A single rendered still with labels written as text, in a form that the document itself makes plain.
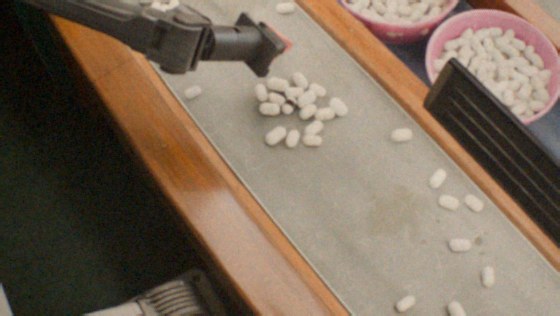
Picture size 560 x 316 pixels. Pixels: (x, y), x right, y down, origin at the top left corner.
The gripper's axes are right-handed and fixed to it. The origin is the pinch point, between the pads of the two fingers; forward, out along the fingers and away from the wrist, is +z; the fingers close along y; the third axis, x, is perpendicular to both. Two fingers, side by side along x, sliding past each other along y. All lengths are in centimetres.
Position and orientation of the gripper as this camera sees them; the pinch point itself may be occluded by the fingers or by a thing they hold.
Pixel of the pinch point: (287, 45)
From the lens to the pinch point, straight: 125.2
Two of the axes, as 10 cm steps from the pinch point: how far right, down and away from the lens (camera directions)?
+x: -4.6, 7.6, 4.5
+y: -5.9, -6.4, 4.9
